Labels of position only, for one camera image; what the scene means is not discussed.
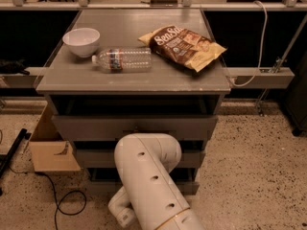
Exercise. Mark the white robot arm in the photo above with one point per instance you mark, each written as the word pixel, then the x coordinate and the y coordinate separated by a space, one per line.
pixel 149 195

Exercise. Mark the grey wooden drawer cabinet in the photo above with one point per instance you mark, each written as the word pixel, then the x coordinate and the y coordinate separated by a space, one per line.
pixel 75 87

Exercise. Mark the grey middle drawer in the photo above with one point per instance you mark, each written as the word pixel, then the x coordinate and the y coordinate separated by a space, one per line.
pixel 105 158

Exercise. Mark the grey top drawer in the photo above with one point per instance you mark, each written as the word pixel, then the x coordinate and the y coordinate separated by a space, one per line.
pixel 81 128

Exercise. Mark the clear plastic water bottle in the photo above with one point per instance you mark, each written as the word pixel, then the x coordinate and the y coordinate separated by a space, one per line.
pixel 116 60

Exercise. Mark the brown yellow chip bag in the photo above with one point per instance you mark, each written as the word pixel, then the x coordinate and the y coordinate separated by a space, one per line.
pixel 183 46

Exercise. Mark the white ceramic bowl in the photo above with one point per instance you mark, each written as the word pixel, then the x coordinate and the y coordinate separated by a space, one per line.
pixel 82 42

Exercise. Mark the cardboard box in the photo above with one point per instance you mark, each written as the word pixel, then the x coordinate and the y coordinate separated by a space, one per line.
pixel 50 152

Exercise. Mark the black bar on floor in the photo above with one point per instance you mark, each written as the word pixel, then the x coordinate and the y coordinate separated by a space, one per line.
pixel 5 159

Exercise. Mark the dark cart with wheel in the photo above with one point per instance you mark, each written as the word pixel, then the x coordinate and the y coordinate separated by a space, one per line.
pixel 295 99

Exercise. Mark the black cloth on rail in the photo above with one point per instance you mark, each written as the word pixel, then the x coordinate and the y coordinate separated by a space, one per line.
pixel 13 67

